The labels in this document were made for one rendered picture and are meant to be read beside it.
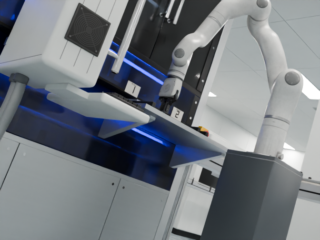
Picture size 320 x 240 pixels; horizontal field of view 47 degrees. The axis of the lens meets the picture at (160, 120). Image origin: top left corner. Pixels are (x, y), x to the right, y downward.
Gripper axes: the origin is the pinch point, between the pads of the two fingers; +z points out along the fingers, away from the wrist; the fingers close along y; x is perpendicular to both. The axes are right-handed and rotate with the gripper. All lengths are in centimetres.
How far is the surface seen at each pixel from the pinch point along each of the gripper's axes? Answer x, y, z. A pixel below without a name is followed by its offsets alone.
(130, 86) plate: -9.5, -19.9, -7.2
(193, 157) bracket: 32.8, -3.9, 15.0
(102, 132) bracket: -17.2, -16.9, 20.2
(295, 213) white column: 177, -17, 18
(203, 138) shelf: 10.7, 20.0, 9.3
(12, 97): -68, 4, 24
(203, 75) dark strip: 37, -21, -36
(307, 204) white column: 177, -10, 8
